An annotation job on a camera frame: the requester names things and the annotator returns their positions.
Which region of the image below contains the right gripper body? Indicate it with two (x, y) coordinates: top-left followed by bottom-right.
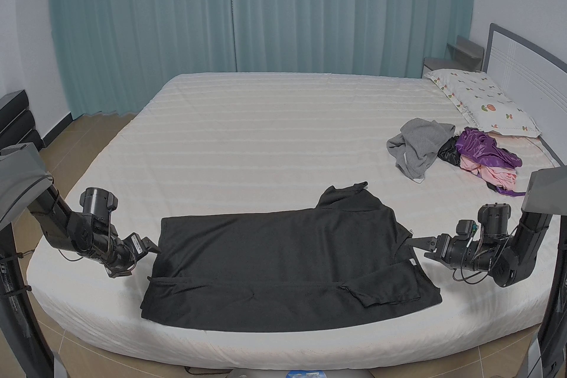
(435, 234), (471, 271)

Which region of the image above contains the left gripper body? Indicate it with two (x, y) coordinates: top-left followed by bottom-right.
(112, 234), (151, 276)

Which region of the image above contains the black T-shirt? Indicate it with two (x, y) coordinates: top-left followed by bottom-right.
(140, 180), (443, 332)

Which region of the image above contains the bed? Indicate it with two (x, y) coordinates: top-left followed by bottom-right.
(27, 23), (567, 370)

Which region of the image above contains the pink garment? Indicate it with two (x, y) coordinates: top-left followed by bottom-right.
(460, 155), (518, 189)

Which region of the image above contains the black glossy garment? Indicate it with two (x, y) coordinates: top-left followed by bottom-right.
(438, 136), (461, 166)

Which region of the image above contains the grey garment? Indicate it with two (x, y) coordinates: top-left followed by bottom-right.
(386, 118), (456, 183)

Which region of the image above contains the purple garment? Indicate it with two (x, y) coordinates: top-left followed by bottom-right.
(456, 127), (525, 196)

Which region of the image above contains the white printed pillow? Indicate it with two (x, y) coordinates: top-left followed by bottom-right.
(424, 68), (542, 138)

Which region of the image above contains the black chest of drawers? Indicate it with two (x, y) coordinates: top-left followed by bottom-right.
(0, 89), (46, 151)

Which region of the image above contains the grey bedside table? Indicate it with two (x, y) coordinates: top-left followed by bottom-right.
(423, 35), (484, 78)

